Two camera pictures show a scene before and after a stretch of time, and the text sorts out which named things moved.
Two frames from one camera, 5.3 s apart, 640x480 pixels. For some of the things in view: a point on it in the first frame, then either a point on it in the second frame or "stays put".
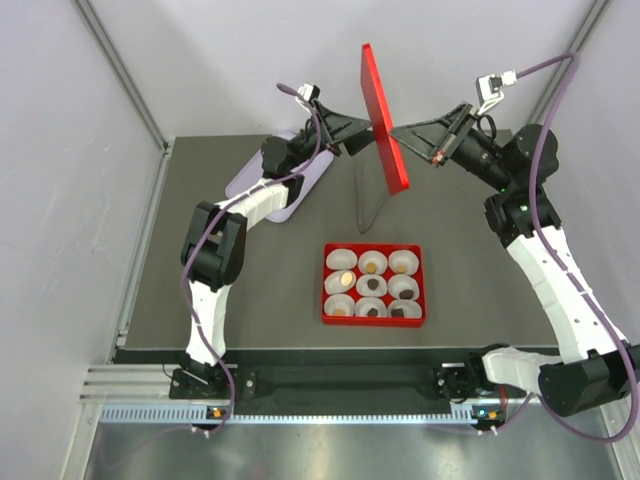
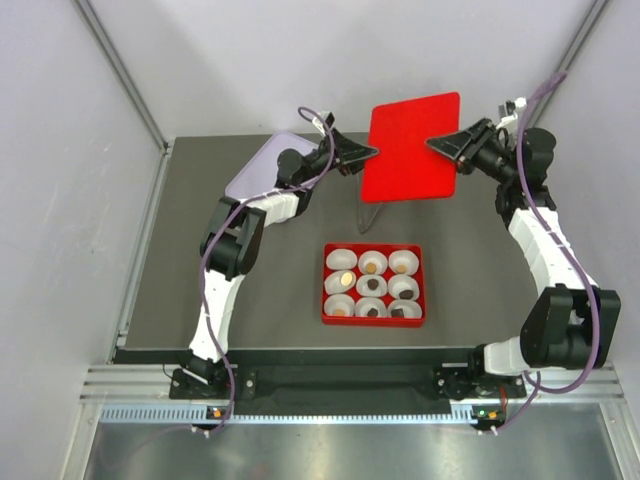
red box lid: [394, 167] → [406, 168]
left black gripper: [336, 129] → [347, 154]
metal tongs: [359, 205] stays put
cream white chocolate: [346, 278] stays put
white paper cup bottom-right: [410, 308] stays put
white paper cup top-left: [341, 259] stays put
